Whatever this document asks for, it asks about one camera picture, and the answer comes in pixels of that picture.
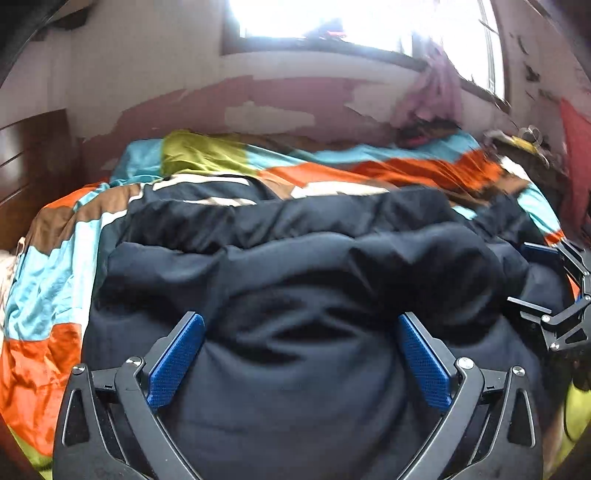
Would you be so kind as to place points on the pink right curtain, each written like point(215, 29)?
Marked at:
point(435, 94)

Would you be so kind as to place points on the colourful striped bed quilt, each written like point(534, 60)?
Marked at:
point(48, 305)

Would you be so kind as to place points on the pink floral pillow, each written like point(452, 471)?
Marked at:
point(8, 265)

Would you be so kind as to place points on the dark framed window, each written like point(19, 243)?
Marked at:
point(395, 32)

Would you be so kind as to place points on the dark navy padded jacket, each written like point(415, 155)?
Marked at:
point(300, 376)

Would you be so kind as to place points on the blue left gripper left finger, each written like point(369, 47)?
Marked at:
point(169, 359)

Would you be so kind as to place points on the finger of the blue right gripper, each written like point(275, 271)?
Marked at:
point(547, 256)
point(528, 311)

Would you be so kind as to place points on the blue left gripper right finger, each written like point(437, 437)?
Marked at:
point(421, 350)

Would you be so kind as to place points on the dark clothes pile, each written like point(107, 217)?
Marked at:
point(422, 132)

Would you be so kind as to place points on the red hanging cloth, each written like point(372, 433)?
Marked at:
point(576, 203)

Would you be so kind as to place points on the brown wooden headboard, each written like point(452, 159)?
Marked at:
point(40, 163)

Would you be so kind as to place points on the dark wooden side table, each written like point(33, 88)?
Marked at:
point(545, 169)

